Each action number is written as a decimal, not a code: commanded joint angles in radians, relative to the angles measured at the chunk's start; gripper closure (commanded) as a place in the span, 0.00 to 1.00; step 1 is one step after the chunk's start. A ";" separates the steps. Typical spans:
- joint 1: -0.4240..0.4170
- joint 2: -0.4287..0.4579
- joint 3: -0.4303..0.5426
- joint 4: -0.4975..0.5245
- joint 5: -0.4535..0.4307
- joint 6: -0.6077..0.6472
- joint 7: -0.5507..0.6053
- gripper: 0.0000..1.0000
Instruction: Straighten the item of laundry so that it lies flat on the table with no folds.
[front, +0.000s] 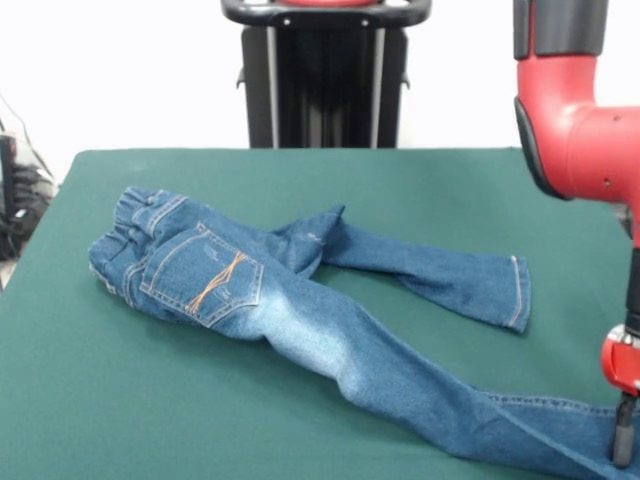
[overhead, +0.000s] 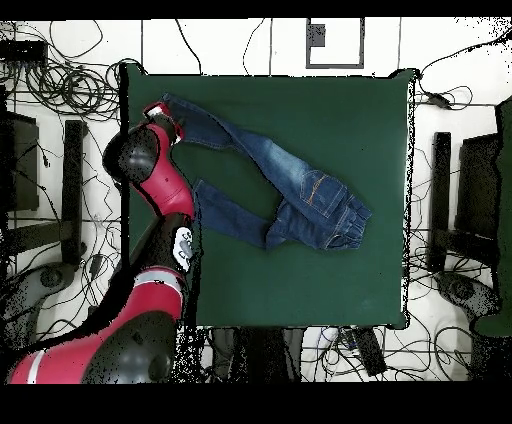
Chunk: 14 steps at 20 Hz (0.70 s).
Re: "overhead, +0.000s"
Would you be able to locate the dark green table cloth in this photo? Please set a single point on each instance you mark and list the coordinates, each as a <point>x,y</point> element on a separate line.
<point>300,280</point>

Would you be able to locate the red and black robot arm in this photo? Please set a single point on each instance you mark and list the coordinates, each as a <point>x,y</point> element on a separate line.
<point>164,180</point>

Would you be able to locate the grey office chair base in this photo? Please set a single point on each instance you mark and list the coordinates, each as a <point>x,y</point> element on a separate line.
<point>464,290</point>
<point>24,296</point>

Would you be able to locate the dark box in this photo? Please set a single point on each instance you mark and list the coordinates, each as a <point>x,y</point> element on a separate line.
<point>24,168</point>
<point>478,188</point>

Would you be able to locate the black rectangular box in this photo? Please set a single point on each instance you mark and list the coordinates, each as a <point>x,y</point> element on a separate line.
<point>370,352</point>

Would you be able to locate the blue denim jeans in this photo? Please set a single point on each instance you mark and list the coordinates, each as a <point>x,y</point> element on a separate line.
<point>304,188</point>

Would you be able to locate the flat black box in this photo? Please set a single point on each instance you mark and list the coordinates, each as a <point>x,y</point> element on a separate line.
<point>24,51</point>

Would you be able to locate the black power adapter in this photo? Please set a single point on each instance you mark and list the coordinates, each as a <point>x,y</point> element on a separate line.
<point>94,312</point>
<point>439,100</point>

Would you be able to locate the black power strip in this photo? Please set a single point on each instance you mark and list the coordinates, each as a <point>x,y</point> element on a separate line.
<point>113,283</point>

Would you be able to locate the black stand foot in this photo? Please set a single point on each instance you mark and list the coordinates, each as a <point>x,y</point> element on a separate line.
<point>72,180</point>
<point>440,192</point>

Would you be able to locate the green cloth sheet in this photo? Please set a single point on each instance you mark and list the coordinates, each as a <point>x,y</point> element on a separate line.
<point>504,240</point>

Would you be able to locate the grey square frame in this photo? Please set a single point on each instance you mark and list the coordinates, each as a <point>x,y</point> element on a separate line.
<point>362,44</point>

